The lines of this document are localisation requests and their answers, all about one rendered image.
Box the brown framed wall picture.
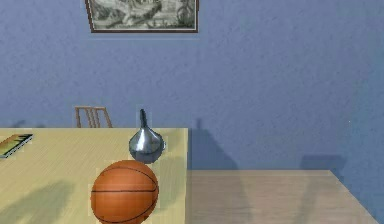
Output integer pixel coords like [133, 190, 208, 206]
[84, 0, 200, 34]

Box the pale wooden table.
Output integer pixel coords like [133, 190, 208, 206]
[0, 127, 190, 224]

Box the orange basketball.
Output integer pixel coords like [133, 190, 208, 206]
[90, 159, 160, 224]

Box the brown wooden chair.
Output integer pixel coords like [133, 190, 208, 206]
[74, 106, 114, 129]

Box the green yellow book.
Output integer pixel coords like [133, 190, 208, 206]
[0, 133, 34, 160]

